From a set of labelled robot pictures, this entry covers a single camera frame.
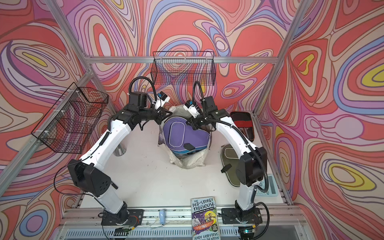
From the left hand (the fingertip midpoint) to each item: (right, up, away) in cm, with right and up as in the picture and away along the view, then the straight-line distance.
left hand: (172, 112), depth 77 cm
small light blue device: (-4, -52, -5) cm, 52 cm away
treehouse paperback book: (+17, -54, -7) cm, 57 cm away
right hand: (+9, -7, +6) cm, 13 cm away
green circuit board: (-24, -59, -5) cm, 64 cm away
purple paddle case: (+4, -13, +5) cm, 14 cm away
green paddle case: (+34, -26, +17) cm, 46 cm away
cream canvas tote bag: (+3, -25, +2) cm, 26 cm away
